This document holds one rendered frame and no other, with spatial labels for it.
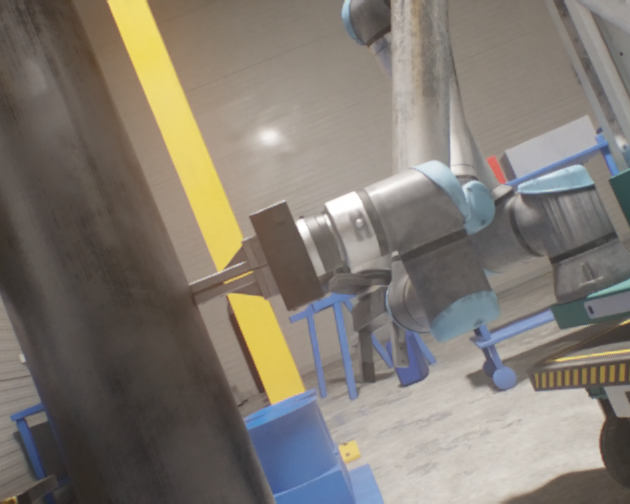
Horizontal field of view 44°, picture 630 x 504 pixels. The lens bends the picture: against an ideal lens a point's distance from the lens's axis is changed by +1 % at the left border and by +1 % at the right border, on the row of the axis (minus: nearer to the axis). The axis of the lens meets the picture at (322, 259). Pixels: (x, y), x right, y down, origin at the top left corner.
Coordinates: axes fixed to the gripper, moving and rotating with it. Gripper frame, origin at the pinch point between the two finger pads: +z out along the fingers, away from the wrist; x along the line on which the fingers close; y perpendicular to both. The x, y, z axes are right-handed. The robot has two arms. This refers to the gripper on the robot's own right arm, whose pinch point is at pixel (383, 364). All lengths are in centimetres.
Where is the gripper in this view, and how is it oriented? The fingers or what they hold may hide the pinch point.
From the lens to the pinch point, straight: 147.2
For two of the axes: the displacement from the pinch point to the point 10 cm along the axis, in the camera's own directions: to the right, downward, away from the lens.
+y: 9.2, 0.8, 3.9
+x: -3.9, 3.6, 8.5
